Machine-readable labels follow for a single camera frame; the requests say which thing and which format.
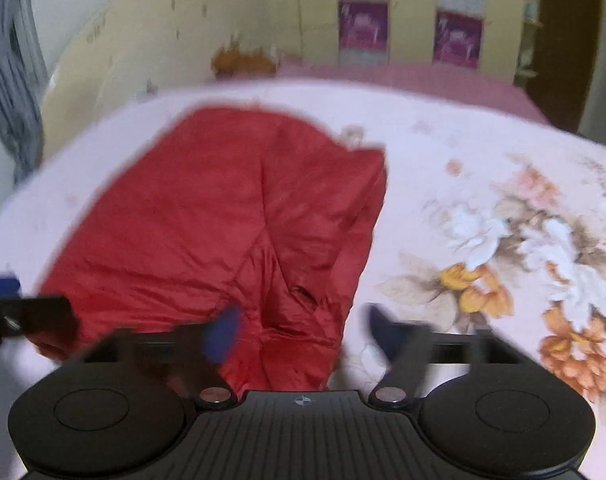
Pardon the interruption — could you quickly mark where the brown wooden door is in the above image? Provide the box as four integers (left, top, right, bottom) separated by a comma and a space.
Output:
525, 0, 602, 133

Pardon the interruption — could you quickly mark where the cream wooden headboard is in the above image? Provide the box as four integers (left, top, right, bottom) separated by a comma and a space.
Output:
40, 0, 304, 162

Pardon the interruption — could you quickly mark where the grey curtain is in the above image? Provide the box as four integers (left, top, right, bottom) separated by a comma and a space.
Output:
0, 0, 45, 185

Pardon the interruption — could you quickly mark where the cream open shelf unit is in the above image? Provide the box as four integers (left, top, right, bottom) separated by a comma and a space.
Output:
513, 0, 544, 89

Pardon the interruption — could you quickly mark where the purple poster lower right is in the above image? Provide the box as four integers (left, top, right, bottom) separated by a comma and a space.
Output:
432, 10, 483, 70

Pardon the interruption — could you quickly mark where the cream wardrobe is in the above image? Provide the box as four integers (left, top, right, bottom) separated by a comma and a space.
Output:
266, 0, 524, 82

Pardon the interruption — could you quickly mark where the red quilted jacket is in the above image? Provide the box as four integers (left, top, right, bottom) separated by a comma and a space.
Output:
33, 107, 387, 393

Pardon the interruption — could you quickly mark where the purple poster lower left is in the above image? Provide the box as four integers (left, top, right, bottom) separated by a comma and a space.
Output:
338, 0, 389, 65

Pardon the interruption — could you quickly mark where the pink bed sheet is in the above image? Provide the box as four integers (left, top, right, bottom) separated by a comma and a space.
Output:
276, 62, 548, 125

